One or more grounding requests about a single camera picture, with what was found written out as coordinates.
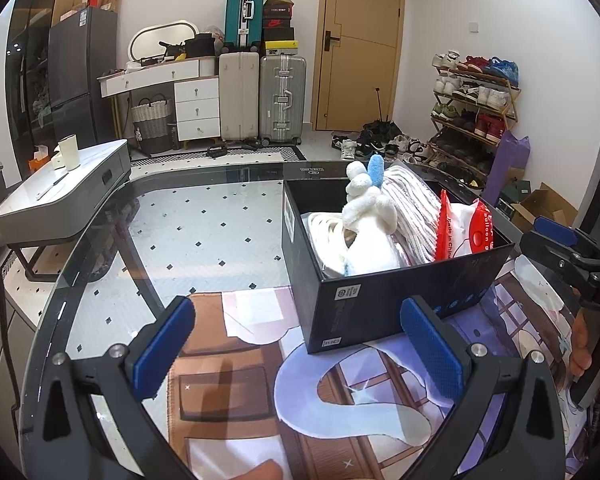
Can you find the purple fabric bag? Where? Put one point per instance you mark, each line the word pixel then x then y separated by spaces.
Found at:
pixel 507 165

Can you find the grey side cabinet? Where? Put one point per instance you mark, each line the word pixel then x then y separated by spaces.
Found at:
pixel 0 335

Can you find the oval white-framed mirror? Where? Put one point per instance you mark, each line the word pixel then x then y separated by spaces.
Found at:
pixel 160 40

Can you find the silver suitcase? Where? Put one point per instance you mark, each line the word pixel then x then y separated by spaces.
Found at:
pixel 282 100

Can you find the beige suitcase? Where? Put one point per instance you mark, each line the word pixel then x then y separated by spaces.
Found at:
pixel 239 97

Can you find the wooden door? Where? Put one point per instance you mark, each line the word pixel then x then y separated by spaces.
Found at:
pixel 360 80

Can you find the small black floor device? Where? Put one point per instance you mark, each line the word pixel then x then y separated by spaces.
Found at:
pixel 217 150

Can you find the printed cartoon mat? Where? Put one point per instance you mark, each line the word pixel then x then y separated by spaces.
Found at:
pixel 230 360

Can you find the white and blue plush toy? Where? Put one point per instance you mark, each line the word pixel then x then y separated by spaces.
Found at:
pixel 375 240

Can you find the white cup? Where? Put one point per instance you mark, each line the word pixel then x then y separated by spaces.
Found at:
pixel 70 152

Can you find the dark green box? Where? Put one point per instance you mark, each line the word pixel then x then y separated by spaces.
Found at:
pixel 517 192

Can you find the orange tissue box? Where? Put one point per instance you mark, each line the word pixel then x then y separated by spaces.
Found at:
pixel 40 160

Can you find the pile of scattered shoes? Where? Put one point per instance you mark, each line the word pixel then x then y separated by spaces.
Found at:
pixel 350 150

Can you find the black glass cabinet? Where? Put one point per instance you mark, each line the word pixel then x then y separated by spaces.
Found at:
pixel 30 60

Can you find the white dressing table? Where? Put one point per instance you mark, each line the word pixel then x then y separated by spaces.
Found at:
pixel 197 105

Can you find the dark labelled shoe box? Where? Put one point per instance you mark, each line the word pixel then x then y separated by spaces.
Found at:
pixel 277 12

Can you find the thin dark pen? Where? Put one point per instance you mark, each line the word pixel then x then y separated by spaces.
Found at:
pixel 54 184

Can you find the white coffee table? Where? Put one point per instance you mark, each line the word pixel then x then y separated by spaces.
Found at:
pixel 55 205

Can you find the yellow and black shoe box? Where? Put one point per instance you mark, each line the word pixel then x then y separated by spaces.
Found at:
pixel 280 48

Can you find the red and black shoe box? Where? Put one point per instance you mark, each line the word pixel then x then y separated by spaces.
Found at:
pixel 277 23

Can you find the red and white packet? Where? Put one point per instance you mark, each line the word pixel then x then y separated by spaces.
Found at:
pixel 470 230

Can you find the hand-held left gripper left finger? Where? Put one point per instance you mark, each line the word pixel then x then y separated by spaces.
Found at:
pixel 162 350

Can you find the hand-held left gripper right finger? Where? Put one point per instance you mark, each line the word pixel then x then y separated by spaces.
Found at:
pixel 432 350

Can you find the black cardboard box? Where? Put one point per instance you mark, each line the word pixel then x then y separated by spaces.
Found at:
pixel 380 305

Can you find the grey plastic bag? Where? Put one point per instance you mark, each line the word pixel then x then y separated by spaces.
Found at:
pixel 214 37

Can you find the person's right hand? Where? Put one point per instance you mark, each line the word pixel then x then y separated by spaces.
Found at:
pixel 580 345

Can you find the black bag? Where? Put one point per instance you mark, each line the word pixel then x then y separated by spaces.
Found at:
pixel 200 46

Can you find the plain black shoe box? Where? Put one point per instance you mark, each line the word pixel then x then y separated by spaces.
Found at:
pixel 279 35

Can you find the dark grey fridge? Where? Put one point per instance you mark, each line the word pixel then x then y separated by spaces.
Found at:
pixel 80 70

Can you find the wooden shoe rack with shoes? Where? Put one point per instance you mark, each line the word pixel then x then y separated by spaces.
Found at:
pixel 475 95

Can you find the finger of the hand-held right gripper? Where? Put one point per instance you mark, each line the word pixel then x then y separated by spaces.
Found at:
pixel 545 255
pixel 555 230

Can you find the black umbrella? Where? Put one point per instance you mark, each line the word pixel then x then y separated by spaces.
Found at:
pixel 382 127

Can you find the open brown shoe box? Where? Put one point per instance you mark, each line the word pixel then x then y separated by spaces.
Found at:
pixel 277 2

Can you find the woven laundry basket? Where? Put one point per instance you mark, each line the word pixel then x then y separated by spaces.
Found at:
pixel 152 125

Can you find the small cardboard box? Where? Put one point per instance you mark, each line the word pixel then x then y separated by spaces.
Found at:
pixel 74 10

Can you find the open cardboard box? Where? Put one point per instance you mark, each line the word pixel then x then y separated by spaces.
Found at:
pixel 545 210

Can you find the teal suitcase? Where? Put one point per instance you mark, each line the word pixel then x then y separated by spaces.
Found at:
pixel 242 15

